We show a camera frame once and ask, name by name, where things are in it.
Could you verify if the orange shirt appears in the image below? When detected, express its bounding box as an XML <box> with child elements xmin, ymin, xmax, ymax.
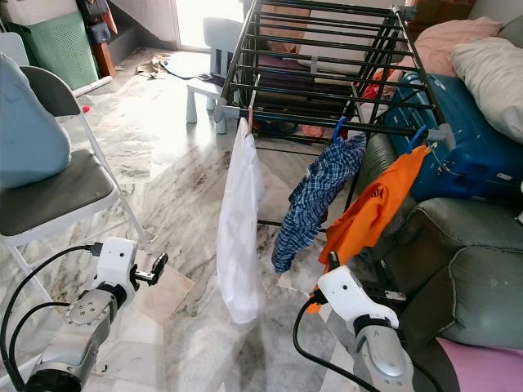
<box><xmin>306</xmin><ymin>145</ymin><xmax>430</xmax><ymax>314</ymax></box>

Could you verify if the blue plastic hanger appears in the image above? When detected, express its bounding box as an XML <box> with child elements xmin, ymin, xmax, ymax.
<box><xmin>333</xmin><ymin>117</ymin><xmax>351</xmax><ymax>142</ymax></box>
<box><xmin>408</xmin><ymin>124</ymin><xmax>433</xmax><ymax>153</ymax></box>

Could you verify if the blue plaid shirt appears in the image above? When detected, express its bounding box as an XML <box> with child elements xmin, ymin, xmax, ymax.
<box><xmin>272</xmin><ymin>135</ymin><xmax>369</xmax><ymax>273</ymax></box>

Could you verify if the grey green leather sofa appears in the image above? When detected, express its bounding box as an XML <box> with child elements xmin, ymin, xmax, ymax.
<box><xmin>343</xmin><ymin>135</ymin><xmax>523</xmax><ymax>352</ymax></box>

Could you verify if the white hanging garment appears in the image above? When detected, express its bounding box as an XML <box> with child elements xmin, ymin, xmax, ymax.
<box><xmin>217</xmin><ymin>122</ymin><xmax>266</xmax><ymax>325</ymax></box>

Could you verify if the pink mat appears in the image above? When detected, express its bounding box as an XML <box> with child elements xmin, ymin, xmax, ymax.
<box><xmin>437</xmin><ymin>337</ymin><xmax>523</xmax><ymax>392</ymax></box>

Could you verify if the white folding chair grey seat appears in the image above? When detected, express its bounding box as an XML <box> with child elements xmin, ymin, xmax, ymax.
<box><xmin>0</xmin><ymin>65</ymin><xmax>152</xmax><ymax>270</ymax></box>

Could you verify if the blue hard suitcase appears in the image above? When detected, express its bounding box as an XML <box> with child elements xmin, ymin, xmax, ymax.
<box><xmin>384</xmin><ymin>72</ymin><xmax>523</xmax><ymax>205</ymax></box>

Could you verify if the pale blue cushion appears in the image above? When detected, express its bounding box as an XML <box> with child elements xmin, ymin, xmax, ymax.
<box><xmin>0</xmin><ymin>53</ymin><xmax>73</xmax><ymax>190</ymax></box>

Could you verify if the crumpled beige cloth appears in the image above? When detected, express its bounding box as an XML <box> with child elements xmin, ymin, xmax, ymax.
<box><xmin>135</xmin><ymin>56</ymin><xmax>172</xmax><ymax>80</ymax></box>

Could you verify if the small white child chair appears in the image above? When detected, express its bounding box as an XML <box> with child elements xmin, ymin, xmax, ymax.
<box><xmin>186</xmin><ymin>16</ymin><xmax>246</xmax><ymax>136</ymax></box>

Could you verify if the green laundry basket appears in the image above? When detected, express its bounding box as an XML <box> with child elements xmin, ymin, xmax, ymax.
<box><xmin>25</xmin><ymin>10</ymin><xmax>101</xmax><ymax>91</ymax></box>

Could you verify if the beige pillow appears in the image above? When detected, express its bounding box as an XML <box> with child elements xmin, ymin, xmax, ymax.
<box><xmin>451</xmin><ymin>37</ymin><xmax>523</xmax><ymax>144</ymax></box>

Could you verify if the red and black upright object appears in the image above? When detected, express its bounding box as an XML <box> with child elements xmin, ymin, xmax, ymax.
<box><xmin>78</xmin><ymin>0</ymin><xmax>119</xmax><ymax>78</ymax></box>

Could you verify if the pink blanket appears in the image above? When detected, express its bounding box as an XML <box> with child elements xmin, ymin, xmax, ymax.
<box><xmin>400</xmin><ymin>16</ymin><xmax>503</xmax><ymax>78</ymax></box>

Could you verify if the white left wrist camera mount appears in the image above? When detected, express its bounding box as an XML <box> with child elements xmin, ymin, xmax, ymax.
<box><xmin>92</xmin><ymin>238</ymin><xmax>138</xmax><ymax>287</ymax></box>

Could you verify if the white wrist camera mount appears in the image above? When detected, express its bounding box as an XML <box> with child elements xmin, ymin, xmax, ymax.
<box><xmin>92</xmin><ymin>238</ymin><xmax>138</xmax><ymax>287</ymax></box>
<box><xmin>317</xmin><ymin>265</ymin><xmax>397</xmax><ymax>332</ymax></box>

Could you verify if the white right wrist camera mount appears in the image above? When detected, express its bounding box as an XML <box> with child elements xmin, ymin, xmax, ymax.
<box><xmin>317</xmin><ymin>265</ymin><xmax>397</xmax><ymax>332</ymax></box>

